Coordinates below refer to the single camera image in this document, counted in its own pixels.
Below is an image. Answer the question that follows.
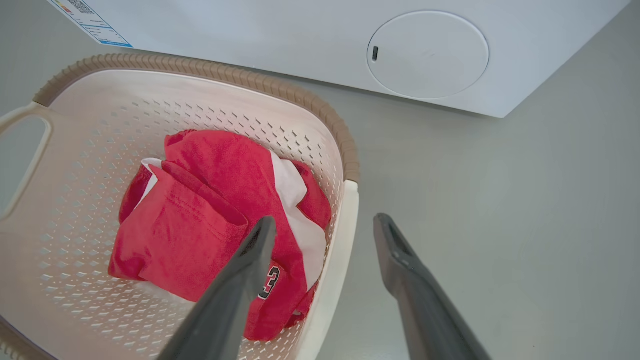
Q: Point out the white washing machine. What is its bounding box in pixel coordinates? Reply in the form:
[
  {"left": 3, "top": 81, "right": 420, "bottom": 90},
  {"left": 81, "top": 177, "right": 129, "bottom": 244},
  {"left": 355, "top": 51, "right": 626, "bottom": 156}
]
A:
[{"left": 46, "top": 0, "right": 632, "bottom": 119}]

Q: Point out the beige perforated plastic laundry basket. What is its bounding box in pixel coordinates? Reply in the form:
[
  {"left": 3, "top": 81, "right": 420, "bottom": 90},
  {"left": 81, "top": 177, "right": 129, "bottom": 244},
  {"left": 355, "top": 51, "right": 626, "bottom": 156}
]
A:
[{"left": 0, "top": 53, "right": 361, "bottom": 360}]

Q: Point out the red and white jersey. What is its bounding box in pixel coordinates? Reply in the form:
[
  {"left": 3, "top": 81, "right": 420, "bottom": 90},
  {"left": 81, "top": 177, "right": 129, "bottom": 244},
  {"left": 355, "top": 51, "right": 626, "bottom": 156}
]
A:
[{"left": 108, "top": 129, "right": 333, "bottom": 342}]

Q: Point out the round white filter cover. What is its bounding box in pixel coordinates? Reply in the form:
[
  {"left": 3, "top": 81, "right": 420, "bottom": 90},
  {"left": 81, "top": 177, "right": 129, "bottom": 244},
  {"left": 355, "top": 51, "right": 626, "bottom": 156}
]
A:
[{"left": 366, "top": 10, "right": 490, "bottom": 100}]

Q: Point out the energy label sticker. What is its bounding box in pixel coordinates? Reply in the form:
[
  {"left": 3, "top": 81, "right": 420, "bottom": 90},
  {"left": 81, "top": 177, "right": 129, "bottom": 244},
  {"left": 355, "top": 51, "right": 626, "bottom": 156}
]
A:
[{"left": 48, "top": 0, "right": 134, "bottom": 49}]

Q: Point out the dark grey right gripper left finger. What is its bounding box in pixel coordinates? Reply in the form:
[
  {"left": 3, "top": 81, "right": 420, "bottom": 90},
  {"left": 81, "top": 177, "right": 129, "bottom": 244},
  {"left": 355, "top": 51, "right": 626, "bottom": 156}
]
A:
[{"left": 157, "top": 216, "right": 277, "bottom": 360}]

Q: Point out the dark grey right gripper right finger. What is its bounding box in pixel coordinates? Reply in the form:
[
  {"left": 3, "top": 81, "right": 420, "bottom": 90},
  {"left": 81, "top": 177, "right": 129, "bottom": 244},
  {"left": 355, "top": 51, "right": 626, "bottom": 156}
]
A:
[{"left": 373, "top": 213, "right": 493, "bottom": 360}]

